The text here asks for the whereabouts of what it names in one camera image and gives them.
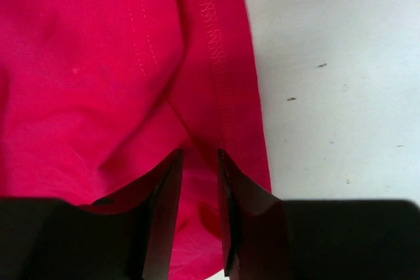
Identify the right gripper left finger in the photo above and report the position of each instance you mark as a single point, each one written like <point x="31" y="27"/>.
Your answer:
<point x="127" y="234"/>

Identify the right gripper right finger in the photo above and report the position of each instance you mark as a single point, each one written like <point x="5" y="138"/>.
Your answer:
<point x="264" y="237"/>

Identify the crimson red t-shirt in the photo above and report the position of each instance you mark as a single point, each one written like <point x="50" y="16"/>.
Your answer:
<point x="95" y="93"/>

